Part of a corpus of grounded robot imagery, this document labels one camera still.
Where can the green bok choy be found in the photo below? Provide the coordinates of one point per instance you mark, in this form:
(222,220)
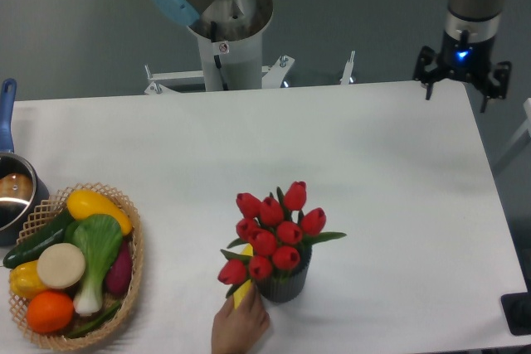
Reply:
(99,238)

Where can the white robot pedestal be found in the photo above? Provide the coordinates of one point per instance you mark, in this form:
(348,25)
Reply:
(231,65)

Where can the yellow squash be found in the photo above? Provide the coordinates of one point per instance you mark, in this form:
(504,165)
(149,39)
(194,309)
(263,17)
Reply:
(84,203)

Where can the blue handled saucepan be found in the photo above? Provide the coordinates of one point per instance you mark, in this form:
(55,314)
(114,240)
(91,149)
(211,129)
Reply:
(21,188)

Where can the green chili pepper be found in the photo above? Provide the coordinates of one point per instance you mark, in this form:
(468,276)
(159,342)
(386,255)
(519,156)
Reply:
(96,323)

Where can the dark green cucumber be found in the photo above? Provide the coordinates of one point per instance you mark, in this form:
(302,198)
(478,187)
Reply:
(32,247)

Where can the woven wicker basket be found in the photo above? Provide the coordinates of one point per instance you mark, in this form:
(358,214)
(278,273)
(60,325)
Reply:
(44,213)

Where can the bare human hand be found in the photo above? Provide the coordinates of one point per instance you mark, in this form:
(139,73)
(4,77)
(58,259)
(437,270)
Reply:
(238,330)

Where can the purple sweet potato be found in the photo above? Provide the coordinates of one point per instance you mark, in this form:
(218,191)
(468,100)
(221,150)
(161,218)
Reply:
(118,277)

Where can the white metal mounting frame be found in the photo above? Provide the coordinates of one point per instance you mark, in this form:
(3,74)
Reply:
(283,74)

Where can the yellow banana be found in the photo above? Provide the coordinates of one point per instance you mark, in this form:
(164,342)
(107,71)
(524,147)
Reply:
(241,292)

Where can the red tulip bouquet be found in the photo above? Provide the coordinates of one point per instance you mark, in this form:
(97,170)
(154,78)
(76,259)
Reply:
(278,229)

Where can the orange fruit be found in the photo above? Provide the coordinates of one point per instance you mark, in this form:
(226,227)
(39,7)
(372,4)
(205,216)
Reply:
(49,311)

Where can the beige round bun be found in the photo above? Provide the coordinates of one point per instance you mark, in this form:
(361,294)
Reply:
(61,266)

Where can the dark ribbed vase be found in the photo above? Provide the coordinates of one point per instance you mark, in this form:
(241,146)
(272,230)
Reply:
(284,289)

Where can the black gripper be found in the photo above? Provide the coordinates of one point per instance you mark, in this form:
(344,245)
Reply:
(464,61)

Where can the yellow bell pepper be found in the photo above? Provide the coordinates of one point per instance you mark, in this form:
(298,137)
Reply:
(25,281)

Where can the black device at edge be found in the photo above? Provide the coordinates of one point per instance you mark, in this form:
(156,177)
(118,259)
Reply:
(516,308)

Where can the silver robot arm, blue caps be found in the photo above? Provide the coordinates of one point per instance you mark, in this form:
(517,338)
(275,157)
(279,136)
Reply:
(468,39)

